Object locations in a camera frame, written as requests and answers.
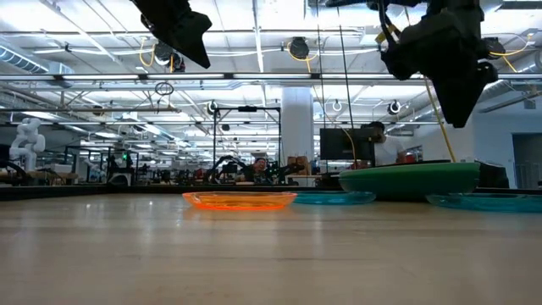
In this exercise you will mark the black metal frame rig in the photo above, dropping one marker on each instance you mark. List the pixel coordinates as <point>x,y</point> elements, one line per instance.
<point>247,109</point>

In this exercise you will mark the grey door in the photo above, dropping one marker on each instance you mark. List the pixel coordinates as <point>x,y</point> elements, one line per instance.
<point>527,156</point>

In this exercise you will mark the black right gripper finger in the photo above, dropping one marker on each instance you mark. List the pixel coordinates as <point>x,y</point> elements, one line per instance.
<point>459,97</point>

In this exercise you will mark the teal translucent plastic plate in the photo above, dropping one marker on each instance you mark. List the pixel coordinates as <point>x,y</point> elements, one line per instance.
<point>487,203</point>
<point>339,198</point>

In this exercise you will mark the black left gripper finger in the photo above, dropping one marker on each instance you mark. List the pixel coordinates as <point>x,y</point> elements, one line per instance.
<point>190,38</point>

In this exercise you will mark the orange translucent plastic plate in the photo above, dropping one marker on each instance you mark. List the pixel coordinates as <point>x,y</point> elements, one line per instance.
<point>239,200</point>

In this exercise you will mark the dark green plastic plate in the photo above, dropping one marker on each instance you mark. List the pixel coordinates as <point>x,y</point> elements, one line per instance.
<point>406,190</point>

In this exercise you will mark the black monitor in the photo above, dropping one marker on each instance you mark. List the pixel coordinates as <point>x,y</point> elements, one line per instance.
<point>343,144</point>

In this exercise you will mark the black box device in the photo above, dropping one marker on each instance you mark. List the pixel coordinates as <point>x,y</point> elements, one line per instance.
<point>493,175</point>

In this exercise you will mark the brown cardboard boxes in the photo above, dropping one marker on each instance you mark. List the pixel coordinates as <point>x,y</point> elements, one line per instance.
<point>300,163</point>

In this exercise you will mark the person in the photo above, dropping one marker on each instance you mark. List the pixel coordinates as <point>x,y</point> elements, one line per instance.
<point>259,167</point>
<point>387,150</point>

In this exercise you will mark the purple plastic plate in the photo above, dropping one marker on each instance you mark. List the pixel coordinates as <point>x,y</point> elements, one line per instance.
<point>419,162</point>

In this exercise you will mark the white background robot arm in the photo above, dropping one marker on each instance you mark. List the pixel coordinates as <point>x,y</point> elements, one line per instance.
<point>27,142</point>

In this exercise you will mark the white round column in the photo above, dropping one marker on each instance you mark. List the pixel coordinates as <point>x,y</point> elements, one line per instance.
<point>296,127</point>

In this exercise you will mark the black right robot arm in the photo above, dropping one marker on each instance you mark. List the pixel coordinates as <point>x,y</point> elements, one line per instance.
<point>453,6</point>

